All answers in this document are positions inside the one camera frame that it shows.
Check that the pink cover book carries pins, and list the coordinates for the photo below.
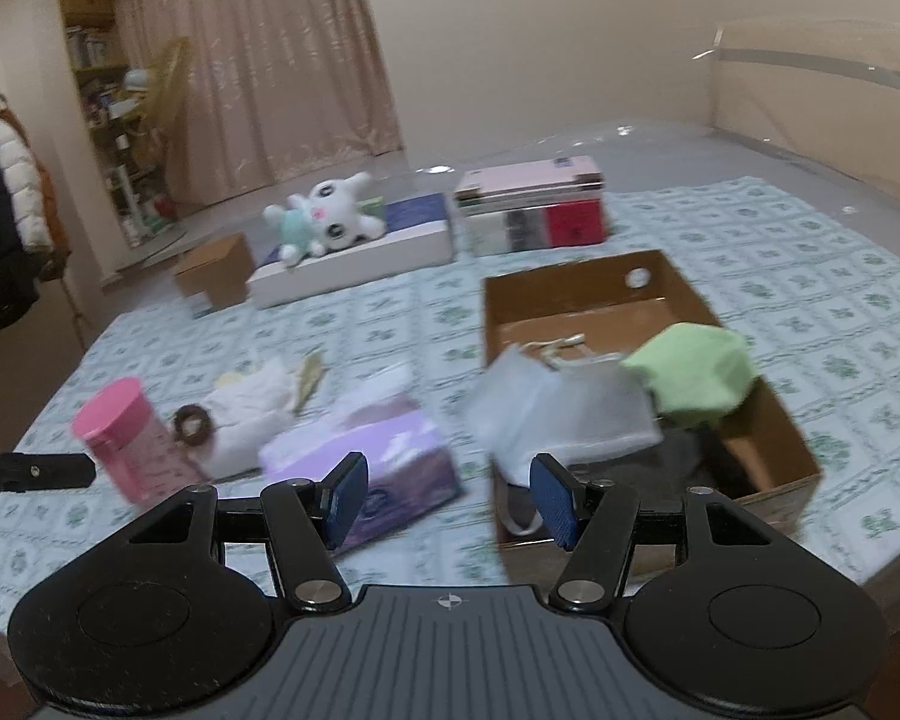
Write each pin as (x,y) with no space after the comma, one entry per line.
(525,174)

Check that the white puffer jacket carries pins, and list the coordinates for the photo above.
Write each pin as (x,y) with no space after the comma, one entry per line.
(15,172)

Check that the cluttered bookshelf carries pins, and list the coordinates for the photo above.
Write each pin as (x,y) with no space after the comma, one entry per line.
(97,75)

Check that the beige curtain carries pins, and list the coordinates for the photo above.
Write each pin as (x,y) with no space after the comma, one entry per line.
(270,67)

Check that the beige cloth strip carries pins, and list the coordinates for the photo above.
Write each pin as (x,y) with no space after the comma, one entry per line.
(309,382)

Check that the orange jacket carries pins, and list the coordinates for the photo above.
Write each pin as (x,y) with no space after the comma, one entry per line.
(54,217)

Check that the white and blue flat box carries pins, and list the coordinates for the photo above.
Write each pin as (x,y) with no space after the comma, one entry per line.
(345,270)

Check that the small green box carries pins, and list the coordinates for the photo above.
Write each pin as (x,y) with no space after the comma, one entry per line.
(373,206)

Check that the clothes rack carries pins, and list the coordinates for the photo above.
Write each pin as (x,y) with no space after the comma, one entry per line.
(75,307)

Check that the brown scrunchie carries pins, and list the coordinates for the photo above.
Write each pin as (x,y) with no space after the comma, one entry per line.
(193,424)

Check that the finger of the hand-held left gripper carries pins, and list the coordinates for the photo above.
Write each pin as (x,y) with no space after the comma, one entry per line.
(41,471)

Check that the dark edged book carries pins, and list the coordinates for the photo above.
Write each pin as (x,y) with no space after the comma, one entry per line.
(529,201)

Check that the pink plastic cup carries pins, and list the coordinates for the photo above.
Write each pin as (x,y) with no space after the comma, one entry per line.
(120,435)

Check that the clear plastic sheet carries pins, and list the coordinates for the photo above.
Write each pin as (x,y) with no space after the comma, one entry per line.
(832,105)

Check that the clear plastic bag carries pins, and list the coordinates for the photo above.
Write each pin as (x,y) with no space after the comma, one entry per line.
(562,412)

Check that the white and red box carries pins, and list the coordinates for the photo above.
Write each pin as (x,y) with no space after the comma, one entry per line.
(540,229)

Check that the white cloth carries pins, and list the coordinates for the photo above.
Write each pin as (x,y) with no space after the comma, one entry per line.
(251,412)

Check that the purple tissue pack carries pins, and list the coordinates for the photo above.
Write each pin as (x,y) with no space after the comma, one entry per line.
(405,450)

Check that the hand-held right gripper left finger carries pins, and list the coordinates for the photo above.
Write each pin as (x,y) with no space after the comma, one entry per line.
(345,499)

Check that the small closed cardboard box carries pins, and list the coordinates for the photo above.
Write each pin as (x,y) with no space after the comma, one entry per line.
(217,274)

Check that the yellowish plastic wrap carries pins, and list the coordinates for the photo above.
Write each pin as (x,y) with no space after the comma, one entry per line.
(174,112)

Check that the white plush toy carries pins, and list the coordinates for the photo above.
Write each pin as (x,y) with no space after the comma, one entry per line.
(330,217)

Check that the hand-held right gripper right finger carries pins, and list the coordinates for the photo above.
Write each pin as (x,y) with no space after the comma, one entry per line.
(556,499)

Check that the green cloth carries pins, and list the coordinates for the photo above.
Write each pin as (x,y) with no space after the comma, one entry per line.
(690,375)

